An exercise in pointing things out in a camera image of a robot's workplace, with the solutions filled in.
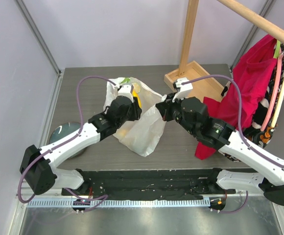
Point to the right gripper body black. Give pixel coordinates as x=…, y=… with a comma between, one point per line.
x=162, y=110

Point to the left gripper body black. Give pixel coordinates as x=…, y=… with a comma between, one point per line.
x=133, y=113

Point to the white plastic bag lemon print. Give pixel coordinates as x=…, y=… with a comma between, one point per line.
x=142, y=136

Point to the yellow banana bunch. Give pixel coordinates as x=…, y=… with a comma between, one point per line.
x=135, y=94

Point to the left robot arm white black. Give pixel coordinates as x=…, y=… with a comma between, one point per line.
x=40, y=165

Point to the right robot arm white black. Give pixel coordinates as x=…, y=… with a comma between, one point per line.
x=268, y=178

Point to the wooden clothes rack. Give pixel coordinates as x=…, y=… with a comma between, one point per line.
x=193, y=70

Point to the magenta shirt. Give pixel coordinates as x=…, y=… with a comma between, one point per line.
x=252, y=74

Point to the black patterned garment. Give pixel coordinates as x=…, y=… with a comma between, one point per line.
x=253, y=132

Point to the dark fruit plate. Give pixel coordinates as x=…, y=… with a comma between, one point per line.
x=64, y=132

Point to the cream hanger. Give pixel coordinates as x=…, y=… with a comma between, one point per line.
x=278, y=107

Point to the pink hanger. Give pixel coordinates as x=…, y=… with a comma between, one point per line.
x=274, y=92

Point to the green hanger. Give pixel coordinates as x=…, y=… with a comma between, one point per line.
x=277, y=49

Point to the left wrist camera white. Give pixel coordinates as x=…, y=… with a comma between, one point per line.
x=125, y=90

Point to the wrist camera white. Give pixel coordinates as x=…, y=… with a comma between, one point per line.
x=125, y=90
x=183, y=88

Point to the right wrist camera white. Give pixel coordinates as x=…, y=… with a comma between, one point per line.
x=183, y=88

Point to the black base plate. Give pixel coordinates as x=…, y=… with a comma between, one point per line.
x=149, y=185

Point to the white cable duct strip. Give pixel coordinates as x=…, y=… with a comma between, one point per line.
x=72, y=202

